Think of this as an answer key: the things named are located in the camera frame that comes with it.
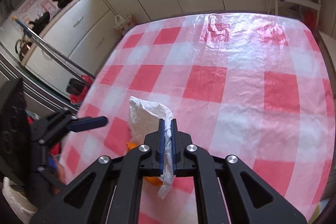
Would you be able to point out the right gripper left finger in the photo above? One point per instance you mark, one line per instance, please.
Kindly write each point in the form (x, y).
(154, 164)

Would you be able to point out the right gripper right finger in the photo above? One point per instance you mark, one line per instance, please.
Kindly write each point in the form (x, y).
(182, 166)

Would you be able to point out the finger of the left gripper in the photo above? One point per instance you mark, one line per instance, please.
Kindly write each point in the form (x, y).
(86, 123)
(75, 87)

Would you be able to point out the person's left hand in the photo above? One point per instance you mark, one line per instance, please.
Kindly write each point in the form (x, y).
(60, 170)

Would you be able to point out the red plastic bag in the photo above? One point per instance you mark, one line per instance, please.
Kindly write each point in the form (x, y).
(77, 100)

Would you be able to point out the copper kettle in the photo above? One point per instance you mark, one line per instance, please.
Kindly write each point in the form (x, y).
(22, 47)

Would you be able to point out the floral waste basket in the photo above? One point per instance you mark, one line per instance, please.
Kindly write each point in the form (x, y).
(123, 24)

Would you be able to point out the pink checkered plastic tablecloth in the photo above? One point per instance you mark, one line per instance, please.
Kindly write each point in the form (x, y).
(251, 85)

